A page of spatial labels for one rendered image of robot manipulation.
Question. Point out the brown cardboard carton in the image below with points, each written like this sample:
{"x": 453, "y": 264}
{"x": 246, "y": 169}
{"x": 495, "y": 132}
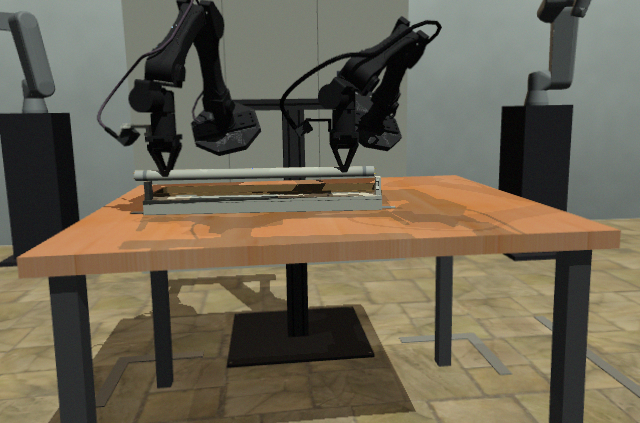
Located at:
{"x": 219, "y": 190}

